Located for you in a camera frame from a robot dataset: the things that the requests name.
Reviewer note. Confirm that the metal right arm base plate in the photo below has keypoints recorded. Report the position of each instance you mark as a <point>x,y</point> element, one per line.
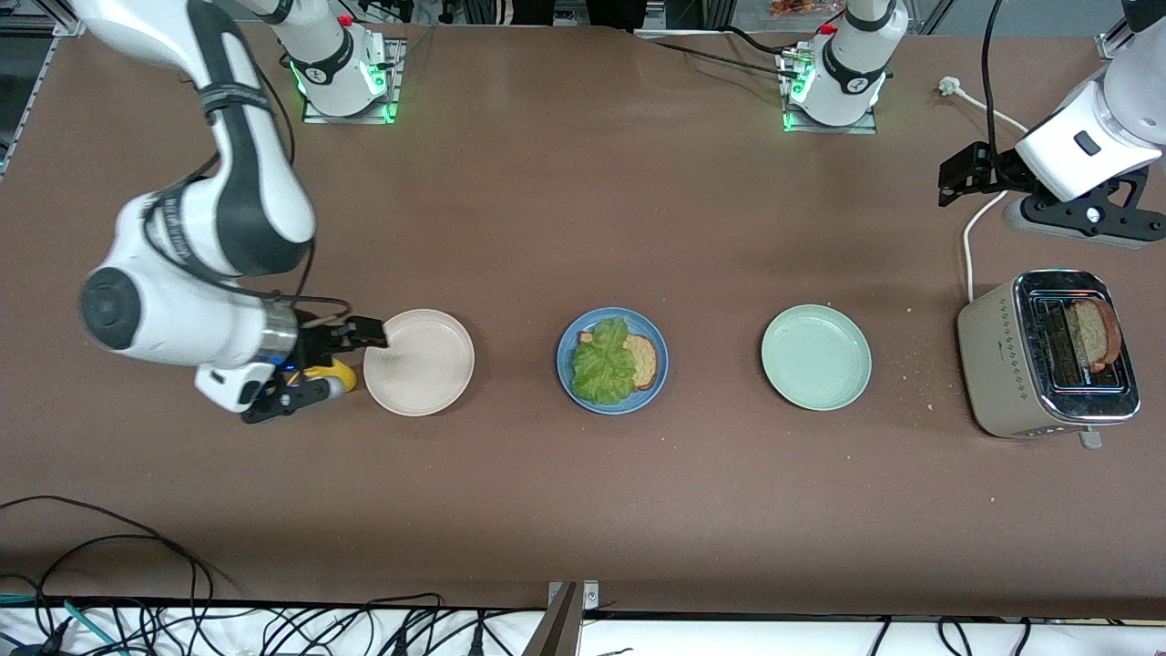
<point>387,87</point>

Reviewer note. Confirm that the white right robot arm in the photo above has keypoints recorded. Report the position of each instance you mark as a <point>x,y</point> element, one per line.
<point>246,200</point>

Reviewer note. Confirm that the brown toast slice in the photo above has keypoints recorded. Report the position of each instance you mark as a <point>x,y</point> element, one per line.
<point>1093,333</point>
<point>645,360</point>

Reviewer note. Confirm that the beige chrome toaster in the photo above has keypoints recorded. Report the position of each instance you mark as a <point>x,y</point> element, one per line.
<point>997,364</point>

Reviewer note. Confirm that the orange snack packet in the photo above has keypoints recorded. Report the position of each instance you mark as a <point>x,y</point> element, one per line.
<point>792,7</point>

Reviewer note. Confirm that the mint green round plate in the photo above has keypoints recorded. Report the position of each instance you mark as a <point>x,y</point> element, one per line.
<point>816,357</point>

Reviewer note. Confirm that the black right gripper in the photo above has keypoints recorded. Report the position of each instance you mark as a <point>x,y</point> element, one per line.
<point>319,342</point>

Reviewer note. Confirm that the blue round plate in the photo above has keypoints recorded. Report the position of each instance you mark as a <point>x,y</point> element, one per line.
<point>574,342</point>

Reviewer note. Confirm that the aluminium frame rail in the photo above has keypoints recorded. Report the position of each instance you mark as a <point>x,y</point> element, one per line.
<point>1111,46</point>
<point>27,91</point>

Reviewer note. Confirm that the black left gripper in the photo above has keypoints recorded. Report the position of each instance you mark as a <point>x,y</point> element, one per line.
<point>989,169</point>

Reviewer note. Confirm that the yellow mustard squeeze bottle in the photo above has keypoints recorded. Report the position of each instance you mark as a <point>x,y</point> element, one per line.
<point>342,374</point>

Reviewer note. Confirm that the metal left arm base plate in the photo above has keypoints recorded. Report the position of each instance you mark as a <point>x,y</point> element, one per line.
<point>833,129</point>

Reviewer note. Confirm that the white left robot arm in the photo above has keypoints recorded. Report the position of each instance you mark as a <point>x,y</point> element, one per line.
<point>1093,137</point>

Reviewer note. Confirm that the beige round plate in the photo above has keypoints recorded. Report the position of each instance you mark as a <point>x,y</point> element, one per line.
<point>424,364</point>

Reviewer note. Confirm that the metal table edge bracket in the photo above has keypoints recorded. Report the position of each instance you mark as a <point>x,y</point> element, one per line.
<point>557,629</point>

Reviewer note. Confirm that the green lettuce leaf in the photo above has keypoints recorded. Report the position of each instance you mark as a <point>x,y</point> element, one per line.
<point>601,369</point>

